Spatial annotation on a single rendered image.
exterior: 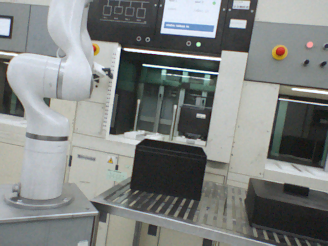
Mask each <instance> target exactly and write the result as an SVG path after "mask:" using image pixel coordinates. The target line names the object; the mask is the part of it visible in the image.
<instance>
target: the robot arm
mask: <svg viewBox="0 0 328 246"><path fill-rule="evenodd" d="M91 1H92V0H51V2H50V4H49V10H48V17H47V29H48V31H49V34H50V37H51V39H52V40H53V42H54V43H55V44H56V45H57V46H58V47H60V48H59V49H58V50H57V58H54V57H49V56H42V55H39V54H32V53H22V54H18V55H16V56H15V57H14V58H13V59H12V60H11V61H10V63H9V64H8V68H7V73H6V74H7V79H8V82H9V85H10V86H11V87H12V89H13V91H14V93H15V94H16V95H17V97H18V98H19V100H20V101H21V103H22V105H23V106H24V109H25V112H26V115H27V128H26V133H25V141H24V151H23V160H22V168H21V173H20V181H19V182H18V184H15V183H13V185H12V188H11V189H10V190H8V191H7V192H6V193H5V194H4V200H5V201H6V202H7V203H9V204H10V205H13V206H17V207H22V208H30V209H48V208H56V207H61V206H64V205H66V204H68V203H70V202H71V201H72V200H73V193H72V192H71V191H69V190H68V189H66V188H63V187H62V183H63V177H64V171H65V163H66V155H67V147H68V139H69V135H70V120H68V118H67V117H65V116H64V115H62V114H60V113H59V112H57V111H54V110H53V109H51V108H50V107H48V106H47V105H46V104H45V103H44V101H43V98H53V99H60V100H67V101H71V102H80V101H83V100H85V99H87V98H88V97H90V95H91V94H92V91H93V86H94V81H95V82H97V83H99V79H100V78H104V77H105V76H108V77H110V78H111V79H112V80H113V74H112V73H111V68H104V67H102V66H101V65H100V64H98V63H96V62H93V59H94V51H93V44H92V41H91V39H90V36H89V34H88V31H87V17H88V7H89V3H90V2H91ZM106 72H107V74H106Z"/></svg>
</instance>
